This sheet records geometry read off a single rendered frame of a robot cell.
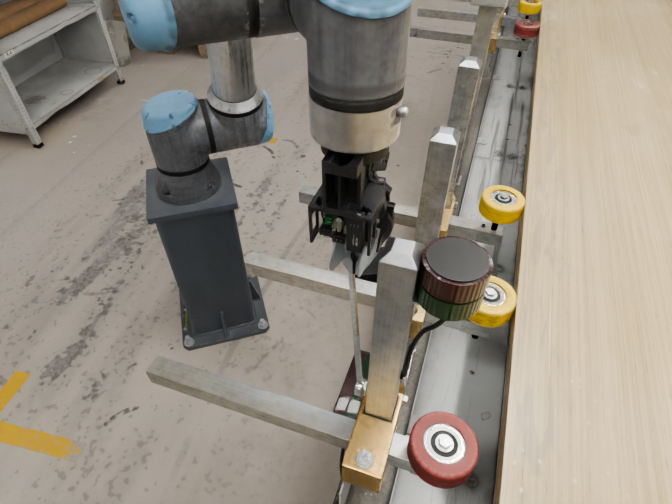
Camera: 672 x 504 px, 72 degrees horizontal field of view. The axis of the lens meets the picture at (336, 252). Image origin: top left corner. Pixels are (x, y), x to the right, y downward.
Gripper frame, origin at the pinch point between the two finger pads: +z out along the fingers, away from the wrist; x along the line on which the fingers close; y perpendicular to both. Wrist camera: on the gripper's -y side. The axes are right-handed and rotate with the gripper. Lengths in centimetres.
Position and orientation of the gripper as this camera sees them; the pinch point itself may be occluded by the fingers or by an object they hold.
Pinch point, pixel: (356, 262)
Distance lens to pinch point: 62.5
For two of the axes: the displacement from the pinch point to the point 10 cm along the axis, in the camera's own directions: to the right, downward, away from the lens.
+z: 0.0, 7.3, 6.8
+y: -3.3, 6.5, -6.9
